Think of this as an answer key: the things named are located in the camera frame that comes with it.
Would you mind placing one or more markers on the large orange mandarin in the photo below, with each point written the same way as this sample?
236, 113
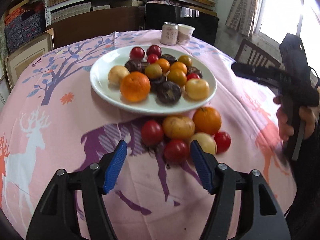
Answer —
135, 87

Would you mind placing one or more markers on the patterned curtain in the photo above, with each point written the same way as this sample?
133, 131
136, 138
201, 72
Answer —
242, 16

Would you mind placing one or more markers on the yellow passion fruit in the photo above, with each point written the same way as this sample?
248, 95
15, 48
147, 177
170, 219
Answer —
197, 89

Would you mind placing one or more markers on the pink deer tablecloth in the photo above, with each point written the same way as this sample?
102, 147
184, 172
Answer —
53, 119

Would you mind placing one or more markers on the dark wooden chair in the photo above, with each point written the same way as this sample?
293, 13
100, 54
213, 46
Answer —
253, 55

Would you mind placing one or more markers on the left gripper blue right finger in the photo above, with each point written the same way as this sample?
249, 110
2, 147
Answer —
204, 171

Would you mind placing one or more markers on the blue patterned boxes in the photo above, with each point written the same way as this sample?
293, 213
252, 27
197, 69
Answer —
23, 29

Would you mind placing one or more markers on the white oval plate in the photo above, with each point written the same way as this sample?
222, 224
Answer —
151, 105

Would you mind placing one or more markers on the yellow orange kumquat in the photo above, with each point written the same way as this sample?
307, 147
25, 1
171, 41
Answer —
177, 76

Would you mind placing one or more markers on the pink drink can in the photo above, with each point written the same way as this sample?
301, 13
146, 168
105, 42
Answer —
169, 33

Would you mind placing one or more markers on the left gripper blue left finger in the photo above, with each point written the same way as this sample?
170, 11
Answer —
114, 166

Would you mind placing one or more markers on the dark red plum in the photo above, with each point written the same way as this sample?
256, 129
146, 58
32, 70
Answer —
137, 53

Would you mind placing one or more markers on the white paper cup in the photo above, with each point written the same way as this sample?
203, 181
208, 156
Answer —
184, 33

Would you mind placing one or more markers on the red cherry tomato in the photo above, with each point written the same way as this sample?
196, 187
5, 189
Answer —
223, 142

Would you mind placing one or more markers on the brown wooden board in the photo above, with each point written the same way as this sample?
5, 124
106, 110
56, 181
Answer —
97, 23

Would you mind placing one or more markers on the framed picture leaning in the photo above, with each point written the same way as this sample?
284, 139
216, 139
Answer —
19, 60

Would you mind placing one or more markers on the window frame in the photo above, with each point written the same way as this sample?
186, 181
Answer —
276, 18

